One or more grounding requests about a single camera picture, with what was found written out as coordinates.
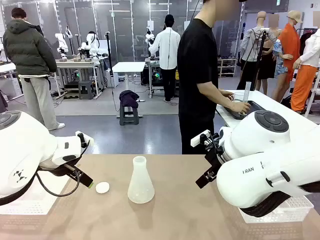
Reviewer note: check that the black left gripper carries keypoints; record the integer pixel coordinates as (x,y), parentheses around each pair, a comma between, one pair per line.
(56,170)

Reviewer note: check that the grey step stool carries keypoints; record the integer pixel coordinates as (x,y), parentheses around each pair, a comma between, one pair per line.
(86,88)
(128,117)

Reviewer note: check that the white standing desk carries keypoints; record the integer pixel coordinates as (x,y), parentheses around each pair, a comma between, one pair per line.
(128,66)

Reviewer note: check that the person's right hand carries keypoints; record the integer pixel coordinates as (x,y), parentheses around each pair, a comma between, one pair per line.
(240,108)

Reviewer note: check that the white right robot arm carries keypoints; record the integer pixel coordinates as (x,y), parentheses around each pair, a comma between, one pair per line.
(262,162)

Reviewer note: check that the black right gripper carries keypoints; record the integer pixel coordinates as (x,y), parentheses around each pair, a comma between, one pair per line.
(215,155)

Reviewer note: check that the person in green puffer jacket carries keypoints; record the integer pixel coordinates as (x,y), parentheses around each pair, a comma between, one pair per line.
(27,50)

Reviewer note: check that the person in black t-shirt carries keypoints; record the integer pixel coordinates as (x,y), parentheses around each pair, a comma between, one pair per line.
(195,62)

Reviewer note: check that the black camera pole stand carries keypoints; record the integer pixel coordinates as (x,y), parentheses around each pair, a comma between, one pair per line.
(108,55)

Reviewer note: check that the translucent plastic conical flask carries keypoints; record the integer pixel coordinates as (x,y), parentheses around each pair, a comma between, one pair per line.
(140,185)

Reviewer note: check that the white perforated plastic basket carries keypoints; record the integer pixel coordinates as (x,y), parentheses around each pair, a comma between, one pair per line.
(30,205)
(275,216)

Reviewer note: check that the mannequin in black dress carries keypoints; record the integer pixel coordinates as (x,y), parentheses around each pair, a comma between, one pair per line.
(266,65)

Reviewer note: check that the person's right forearm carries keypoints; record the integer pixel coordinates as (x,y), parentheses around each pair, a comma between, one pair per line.
(212,95)

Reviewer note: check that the mannequin in blue floral dress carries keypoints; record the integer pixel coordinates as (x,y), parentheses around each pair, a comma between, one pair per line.
(281,62)

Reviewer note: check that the clear plastic measuring cylinder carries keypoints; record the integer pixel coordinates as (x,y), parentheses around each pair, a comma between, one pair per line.
(247,92)

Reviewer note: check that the white shoe rack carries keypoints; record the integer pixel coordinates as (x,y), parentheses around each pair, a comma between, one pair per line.
(227,67)

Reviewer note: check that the white lab workbench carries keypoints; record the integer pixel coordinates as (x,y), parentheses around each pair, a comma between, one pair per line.
(7,67)
(75,63)

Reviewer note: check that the mannequin with orange trousers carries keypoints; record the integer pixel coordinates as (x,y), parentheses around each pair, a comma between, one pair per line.
(303,82)

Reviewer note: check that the mannequin in orange robe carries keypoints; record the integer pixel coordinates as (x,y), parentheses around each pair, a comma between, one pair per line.
(291,45)

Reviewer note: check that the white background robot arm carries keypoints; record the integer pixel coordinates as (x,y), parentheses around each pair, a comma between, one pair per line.
(91,45)
(62,43)
(150,40)

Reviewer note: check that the black plastic tray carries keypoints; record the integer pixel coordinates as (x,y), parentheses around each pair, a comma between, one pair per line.
(255,107)

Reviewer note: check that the mannequin in grey jacket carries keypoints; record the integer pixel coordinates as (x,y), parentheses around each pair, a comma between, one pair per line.
(252,45)

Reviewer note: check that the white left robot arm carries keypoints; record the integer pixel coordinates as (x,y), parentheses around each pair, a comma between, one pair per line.
(22,142)

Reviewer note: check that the white round flask cap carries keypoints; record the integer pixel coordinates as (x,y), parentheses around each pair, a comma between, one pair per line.
(102,187)

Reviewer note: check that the dark purple cloth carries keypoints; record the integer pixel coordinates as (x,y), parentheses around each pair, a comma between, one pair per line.
(128,97)

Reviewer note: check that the person in white shirt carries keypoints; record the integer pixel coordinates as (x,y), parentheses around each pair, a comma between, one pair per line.
(167,47)

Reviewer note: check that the person's left hand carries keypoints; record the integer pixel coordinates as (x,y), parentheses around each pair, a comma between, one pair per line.
(227,94)

